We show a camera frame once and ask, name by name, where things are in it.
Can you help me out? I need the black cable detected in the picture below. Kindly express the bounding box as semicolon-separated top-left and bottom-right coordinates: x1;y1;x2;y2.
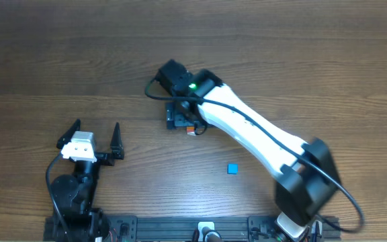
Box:
144;77;366;234
44;153;73;242

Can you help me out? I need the mounting rail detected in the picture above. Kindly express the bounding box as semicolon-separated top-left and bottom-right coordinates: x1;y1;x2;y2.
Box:
44;214;342;242

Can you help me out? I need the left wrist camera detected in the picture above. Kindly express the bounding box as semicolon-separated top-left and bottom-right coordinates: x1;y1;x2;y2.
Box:
60;130;98;163

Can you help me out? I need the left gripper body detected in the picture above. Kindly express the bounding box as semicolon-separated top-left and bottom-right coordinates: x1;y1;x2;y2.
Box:
94;152;116;167

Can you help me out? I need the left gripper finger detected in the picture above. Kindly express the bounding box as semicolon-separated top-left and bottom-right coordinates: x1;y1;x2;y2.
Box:
110;122;126;161
56;118;81;150

